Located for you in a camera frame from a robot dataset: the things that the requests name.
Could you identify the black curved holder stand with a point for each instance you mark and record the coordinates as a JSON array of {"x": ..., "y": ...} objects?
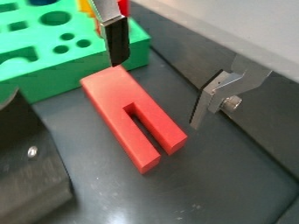
[{"x": 35, "y": 184}]

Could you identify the yellow star prism block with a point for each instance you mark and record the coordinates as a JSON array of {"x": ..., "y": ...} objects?
[{"x": 84, "y": 7}]

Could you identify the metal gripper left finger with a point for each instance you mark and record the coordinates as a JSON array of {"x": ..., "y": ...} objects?
[{"x": 114, "y": 29}]

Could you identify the green shape sorter board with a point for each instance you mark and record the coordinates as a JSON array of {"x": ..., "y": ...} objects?
[{"x": 50, "y": 48}]

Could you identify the red double-square U block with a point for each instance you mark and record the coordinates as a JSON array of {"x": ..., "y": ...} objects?
[{"x": 119, "y": 99}]

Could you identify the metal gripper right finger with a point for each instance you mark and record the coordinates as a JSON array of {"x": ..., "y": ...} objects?
[{"x": 220, "y": 94}]

